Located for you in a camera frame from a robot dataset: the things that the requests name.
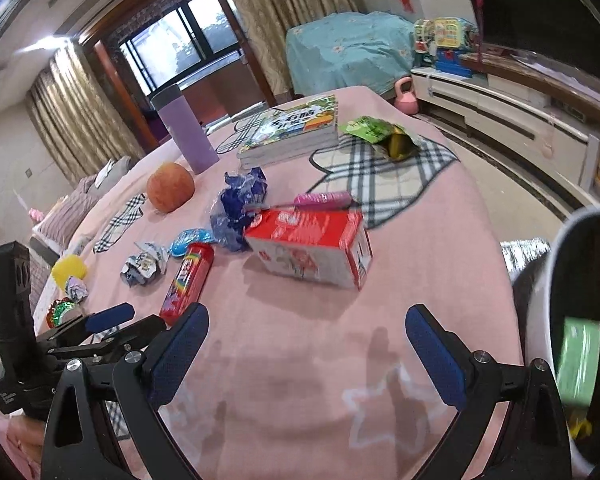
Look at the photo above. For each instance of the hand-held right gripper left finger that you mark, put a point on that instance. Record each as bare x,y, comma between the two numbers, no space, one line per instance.
180,345

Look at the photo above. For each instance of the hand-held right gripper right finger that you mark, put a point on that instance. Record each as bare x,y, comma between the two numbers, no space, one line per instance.
435,355

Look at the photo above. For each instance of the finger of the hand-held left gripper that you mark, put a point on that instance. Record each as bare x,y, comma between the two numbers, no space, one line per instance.
110,317
130,335

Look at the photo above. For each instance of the silver wrapper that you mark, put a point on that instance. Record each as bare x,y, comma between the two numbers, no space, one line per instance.
77,290

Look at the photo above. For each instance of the red green foil wrapper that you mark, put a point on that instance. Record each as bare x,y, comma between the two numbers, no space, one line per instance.
62,310

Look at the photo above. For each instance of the red candy tube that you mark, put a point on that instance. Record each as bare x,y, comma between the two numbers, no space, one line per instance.
185,282

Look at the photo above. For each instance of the blue white paper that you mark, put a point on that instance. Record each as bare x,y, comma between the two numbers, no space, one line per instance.
142,262

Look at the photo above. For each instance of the white trash bin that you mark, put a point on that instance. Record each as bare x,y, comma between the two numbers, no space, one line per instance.
537,330

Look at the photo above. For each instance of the light blue wrapper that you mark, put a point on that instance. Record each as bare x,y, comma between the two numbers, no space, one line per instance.
192,240

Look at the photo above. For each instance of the small green carton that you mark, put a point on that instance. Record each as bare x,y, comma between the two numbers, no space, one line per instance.
577,355

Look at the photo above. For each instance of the yellow green wrapper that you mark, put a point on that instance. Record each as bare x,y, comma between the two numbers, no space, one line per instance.
580,428

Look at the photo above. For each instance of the red white carton box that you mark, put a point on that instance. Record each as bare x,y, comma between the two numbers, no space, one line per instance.
305,240

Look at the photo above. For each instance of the pink tube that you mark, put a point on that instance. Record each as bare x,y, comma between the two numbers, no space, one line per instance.
325,199

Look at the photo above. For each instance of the striped pink cushion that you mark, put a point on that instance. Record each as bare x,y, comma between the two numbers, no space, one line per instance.
65,210

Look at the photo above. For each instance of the silver foil mat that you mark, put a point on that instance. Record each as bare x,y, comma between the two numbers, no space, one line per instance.
522,255

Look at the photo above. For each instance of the orange round fruit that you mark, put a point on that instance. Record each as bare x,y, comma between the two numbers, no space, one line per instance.
170,187

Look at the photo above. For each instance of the pale pink sofa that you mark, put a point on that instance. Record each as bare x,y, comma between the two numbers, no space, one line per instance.
110,172

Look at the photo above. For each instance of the beige patterned curtain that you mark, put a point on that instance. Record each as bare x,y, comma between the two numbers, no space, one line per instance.
80,125
280,10

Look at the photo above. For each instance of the purple bottle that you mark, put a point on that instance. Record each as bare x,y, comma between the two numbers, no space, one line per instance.
187,135

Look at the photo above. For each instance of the green snack wrapper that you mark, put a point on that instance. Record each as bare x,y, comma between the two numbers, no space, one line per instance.
370,127

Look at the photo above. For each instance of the ceiling spotlight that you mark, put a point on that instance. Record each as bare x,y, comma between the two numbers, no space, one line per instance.
40,45

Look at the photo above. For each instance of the colourful children's book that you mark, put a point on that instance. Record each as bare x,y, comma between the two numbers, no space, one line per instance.
290,125

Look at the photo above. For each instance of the white TV cabinet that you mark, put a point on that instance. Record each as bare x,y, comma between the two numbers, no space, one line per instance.
500,110

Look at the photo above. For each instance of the pink kettlebell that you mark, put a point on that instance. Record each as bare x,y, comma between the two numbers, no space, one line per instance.
407,102

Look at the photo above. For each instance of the wooden framed balcony window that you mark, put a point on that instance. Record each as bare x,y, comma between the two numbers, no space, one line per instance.
180,40

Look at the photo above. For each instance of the blue plastic toy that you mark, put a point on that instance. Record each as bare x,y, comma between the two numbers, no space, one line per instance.
450,62

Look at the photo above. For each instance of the brown wooden TV shelf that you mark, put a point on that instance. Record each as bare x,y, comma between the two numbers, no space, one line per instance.
530,77

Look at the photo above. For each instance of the teal floral furniture cover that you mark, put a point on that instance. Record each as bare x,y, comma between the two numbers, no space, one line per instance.
345,50

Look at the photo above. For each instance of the green yellow plastic toy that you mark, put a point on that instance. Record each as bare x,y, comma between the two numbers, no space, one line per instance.
445,35

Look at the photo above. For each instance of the pink streamer wand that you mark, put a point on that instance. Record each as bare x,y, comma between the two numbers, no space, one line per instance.
477,10

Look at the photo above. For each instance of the black television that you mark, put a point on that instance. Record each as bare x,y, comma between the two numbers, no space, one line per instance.
530,0

